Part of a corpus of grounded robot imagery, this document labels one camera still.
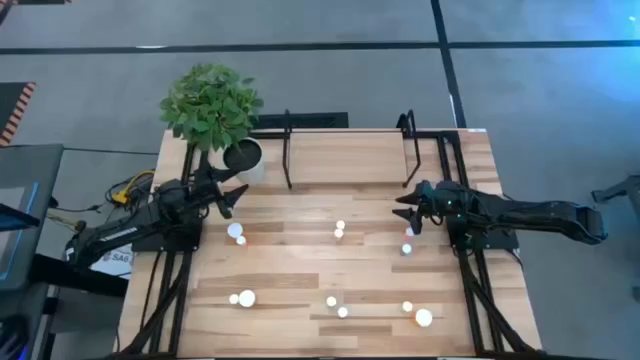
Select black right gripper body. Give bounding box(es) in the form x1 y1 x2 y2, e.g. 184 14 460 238
410 179 454 236

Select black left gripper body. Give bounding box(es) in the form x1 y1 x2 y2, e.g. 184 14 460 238
197 167 235 221

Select wooden shelf black metal legs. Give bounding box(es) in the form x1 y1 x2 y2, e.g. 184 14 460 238
282 108 422 190

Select black aluminium crossbar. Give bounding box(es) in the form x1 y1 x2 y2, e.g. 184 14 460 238
249 128 461 141

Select green leafy plant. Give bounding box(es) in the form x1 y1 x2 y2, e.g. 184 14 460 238
158 62 265 154

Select black rectangular panel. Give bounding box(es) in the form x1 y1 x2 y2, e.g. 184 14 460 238
253 111 350 131

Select white printed paper sign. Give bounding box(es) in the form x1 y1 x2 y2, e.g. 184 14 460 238
92 243 135 279

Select black steel base beam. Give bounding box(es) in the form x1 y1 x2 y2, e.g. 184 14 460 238
29 252 130 297

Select dark grey side desk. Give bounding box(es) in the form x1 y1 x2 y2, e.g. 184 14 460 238
0 143 65 294

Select dark screen with blue edge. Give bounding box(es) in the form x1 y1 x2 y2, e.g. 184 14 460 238
0 181 41 281

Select black orange striped floor mat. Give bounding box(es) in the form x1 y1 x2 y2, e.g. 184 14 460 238
0 81 38 147

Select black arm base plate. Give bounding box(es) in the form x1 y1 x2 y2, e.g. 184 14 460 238
446 212 521 252
131 213 204 254

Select yellow cable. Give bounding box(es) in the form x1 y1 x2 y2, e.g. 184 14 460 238
110 169 157 205

